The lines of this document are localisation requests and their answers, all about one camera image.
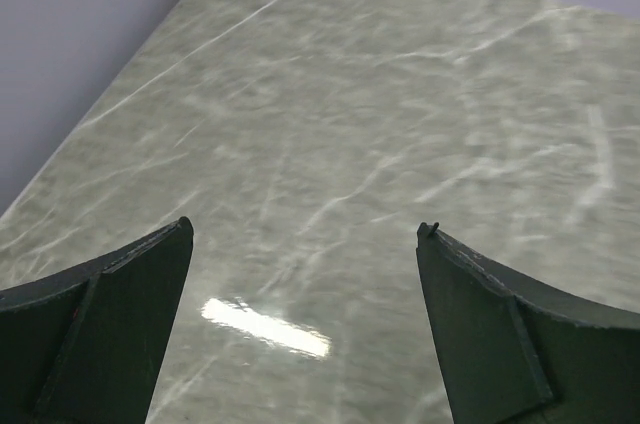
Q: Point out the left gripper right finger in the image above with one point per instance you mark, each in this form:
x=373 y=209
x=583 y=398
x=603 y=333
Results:
x=512 y=349

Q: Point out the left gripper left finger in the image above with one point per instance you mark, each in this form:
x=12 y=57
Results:
x=86 y=344

